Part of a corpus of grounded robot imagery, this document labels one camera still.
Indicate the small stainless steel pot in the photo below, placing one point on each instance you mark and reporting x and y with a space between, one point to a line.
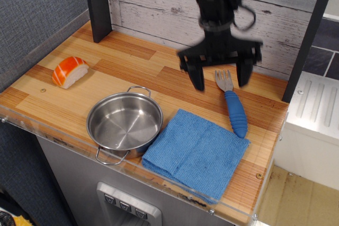
125 124

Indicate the dark right frame post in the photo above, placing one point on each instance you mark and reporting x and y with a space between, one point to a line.
304 50

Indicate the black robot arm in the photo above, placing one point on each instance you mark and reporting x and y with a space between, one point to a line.
217 15

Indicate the blue handled metal fork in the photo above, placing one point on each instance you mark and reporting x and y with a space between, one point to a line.
237 116

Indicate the folded blue cloth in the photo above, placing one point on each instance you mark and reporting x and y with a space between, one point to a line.
196 153

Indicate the clear acrylic table guard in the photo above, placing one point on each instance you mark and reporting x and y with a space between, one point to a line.
86 173

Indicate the silver control panel with buttons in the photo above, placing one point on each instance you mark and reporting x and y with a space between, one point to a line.
127 206

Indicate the white ribbed appliance top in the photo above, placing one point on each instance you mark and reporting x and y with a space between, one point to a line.
314 106

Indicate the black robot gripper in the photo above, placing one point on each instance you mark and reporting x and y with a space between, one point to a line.
221 48

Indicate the orange white salmon sushi toy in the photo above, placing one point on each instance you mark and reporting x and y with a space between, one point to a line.
69 71

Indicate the yellow object at corner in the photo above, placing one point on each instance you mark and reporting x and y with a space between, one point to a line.
21 221

